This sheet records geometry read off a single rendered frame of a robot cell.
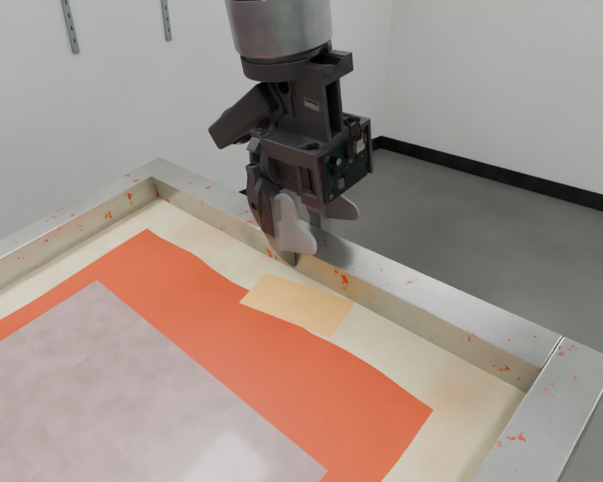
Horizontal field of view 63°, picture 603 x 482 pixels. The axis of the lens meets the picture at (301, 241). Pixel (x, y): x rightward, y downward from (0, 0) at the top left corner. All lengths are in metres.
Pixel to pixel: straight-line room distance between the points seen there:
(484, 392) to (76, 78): 2.33
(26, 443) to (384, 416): 0.29
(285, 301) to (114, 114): 2.23
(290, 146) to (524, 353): 0.23
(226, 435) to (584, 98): 3.37
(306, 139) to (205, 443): 0.25
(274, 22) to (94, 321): 0.34
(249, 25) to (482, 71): 3.48
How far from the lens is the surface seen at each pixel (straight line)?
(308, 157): 0.38
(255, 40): 0.37
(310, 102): 0.38
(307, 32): 0.37
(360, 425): 0.39
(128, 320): 0.52
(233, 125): 0.45
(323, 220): 0.51
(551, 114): 3.68
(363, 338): 0.44
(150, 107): 2.73
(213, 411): 0.42
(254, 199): 0.43
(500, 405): 0.41
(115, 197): 0.66
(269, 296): 0.49
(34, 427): 0.48
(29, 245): 0.64
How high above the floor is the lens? 1.44
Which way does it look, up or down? 30 degrees down
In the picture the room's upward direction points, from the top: straight up
